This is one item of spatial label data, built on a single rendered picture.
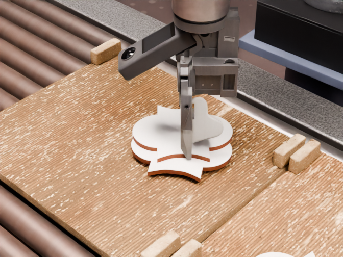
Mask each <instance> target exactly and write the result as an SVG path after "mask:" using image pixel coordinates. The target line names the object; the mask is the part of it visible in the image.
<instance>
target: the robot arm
mask: <svg viewBox="0 0 343 257"><path fill-rule="evenodd" d="M304 1H305V2H306V3H307V4H308V5H310V6H312V7H314V8H316V9H319V10H322V11H325V12H330V13H339V14H343V0H304ZM171 7H172V10H173V12H174V20H173V21H172V22H171V23H169V24H167V25H165V26H164V27H162V28H160V29H158V30H157V31H155V32H153V33H151V34H150V35H148V36H146V37H144V38H143V39H141V40H139V41H138V42H136V43H134V44H132V45H131V46H129V47H127V48H125V49H124V50H122V51H120V52H119V54H118V72H119V73H120V74H121V75H122V76H123V78H124V79H125V80H127V81H129V80H131V79H133V78H135V77H137V76H138V75H140V74H142V73H144V72H145V71H147V70H149V69H151V68H153V67H154V66H156V65H158V64H160V63H162V62H163V61H165V60H167V59H169V58H171V57H172V56H174V55H175V56H176V60H177V88H178V92H179V107H180V116H181V150H182V151H183V153H184V155H185V157H186V159H187V160H191V155H192V144H193V143H195V142H199V141H202V140H206V139H210V138H214V137H217V136H219V135H221V134H222V132H223V130H224V127H223V123H222V122H221V121H219V120H217V119H215V118H213V117H211V116H210V115H209V114H208V107H207V102H206V101H205V100H204V99H203V98H202V97H195V98H192V96H195V95H200V94H208V95H220V97H237V83H238V69H239V68H240V64H239V63H238V50H239V46H238V43H239V27H240V17H239V14H238V7H230V0H171ZM192 104H194V119H193V118H192Z"/></svg>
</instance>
